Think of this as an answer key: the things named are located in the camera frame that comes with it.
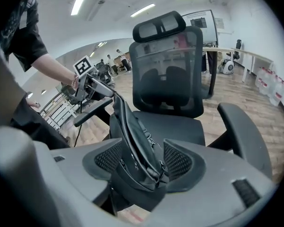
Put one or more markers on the person's black printed shirt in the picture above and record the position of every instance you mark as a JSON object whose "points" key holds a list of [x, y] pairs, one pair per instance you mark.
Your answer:
{"points": [[21, 32]]}

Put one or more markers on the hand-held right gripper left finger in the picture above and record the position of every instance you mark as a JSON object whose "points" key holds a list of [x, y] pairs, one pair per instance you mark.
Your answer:
{"points": [[75, 174]]}

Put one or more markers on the black-framed display screen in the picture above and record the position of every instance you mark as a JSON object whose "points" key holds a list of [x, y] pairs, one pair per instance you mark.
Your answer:
{"points": [[203, 25]]}

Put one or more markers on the black bag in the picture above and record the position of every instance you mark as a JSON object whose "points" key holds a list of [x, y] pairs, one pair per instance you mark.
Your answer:
{"points": [[132, 131]]}

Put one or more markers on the long white table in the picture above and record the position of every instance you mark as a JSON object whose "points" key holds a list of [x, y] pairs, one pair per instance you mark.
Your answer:
{"points": [[253, 55]]}

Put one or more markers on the black mesh office chair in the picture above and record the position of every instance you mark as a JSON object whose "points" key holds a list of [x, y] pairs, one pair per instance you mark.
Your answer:
{"points": [[165, 55]]}

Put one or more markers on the cluster of clear water jugs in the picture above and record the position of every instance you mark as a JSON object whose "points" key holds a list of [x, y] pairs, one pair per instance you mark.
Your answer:
{"points": [[272, 86]]}

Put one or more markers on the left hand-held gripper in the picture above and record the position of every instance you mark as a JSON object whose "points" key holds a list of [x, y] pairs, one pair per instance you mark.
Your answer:
{"points": [[84, 67]]}

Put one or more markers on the white metal rack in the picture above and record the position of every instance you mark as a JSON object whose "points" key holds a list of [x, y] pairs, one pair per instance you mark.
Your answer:
{"points": [[59, 112]]}

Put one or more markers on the white round machine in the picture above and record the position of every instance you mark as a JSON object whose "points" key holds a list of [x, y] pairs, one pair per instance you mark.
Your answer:
{"points": [[227, 66]]}

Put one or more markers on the person's black trousers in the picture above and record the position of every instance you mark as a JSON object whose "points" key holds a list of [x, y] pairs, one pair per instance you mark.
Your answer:
{"points": [[38, 126]]}

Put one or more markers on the white wall notice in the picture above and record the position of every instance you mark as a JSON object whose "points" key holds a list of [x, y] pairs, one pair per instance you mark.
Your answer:
{"points": [[219, 23]]}

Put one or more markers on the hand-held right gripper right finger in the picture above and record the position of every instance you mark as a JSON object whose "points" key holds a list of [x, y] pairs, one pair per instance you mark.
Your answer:
{"points": [[215, 181]]}

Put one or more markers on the person's left forearm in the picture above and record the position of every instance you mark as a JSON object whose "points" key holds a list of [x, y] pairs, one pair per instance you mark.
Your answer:
{"points": [[56, 70]]}

